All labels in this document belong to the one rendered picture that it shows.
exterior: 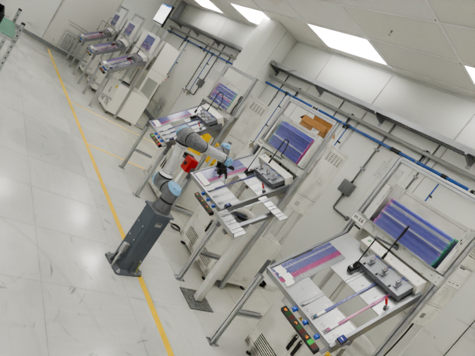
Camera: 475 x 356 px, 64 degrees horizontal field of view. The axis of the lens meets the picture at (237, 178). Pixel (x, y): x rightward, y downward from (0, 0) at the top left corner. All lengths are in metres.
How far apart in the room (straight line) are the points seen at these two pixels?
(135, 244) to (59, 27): 8.94
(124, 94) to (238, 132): 3.35
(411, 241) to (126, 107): 6.02
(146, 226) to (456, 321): 2.89
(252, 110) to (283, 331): 2.73
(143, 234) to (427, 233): 1.95
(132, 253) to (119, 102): 4.94
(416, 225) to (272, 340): 1.30
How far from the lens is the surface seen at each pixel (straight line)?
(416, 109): 5.01
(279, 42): 6.78
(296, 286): 2.64
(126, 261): 3.04
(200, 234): 3.86
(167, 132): 4.65
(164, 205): 2.88
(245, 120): 4.74
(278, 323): 3.01
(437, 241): 2.70
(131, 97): 7.63
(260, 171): 3.61
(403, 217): 2.82
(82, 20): 11.38
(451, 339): 4.19
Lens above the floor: 1.53
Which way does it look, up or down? 9 degrees down
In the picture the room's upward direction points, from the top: 35 degrees clockwise
